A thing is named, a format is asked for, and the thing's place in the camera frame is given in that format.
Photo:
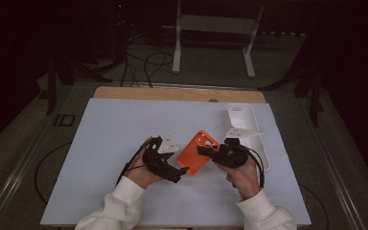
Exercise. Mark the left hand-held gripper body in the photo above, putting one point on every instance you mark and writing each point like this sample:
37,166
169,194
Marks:
155,158

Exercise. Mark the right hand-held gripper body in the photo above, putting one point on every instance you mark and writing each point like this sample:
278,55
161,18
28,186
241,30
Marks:
233,155

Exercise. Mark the orange phone case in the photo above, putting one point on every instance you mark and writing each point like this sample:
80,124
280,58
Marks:
190,156

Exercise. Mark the white phone case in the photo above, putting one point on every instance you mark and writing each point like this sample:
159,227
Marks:
242,116

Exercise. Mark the person's left hand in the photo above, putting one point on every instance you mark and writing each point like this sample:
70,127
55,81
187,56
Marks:
142,177

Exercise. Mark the person's right hand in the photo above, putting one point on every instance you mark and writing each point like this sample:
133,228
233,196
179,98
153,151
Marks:
244,180

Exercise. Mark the pale table mat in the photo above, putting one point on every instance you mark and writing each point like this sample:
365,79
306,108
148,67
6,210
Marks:
108,134

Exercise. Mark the black tripod stand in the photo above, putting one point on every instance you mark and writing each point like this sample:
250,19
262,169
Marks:
52,80
314,96

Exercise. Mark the grey metal stand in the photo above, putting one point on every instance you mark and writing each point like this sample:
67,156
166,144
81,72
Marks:
217,24

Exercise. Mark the metal floor rail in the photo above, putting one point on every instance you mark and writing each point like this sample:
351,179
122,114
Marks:
12,180
204,86
341,188

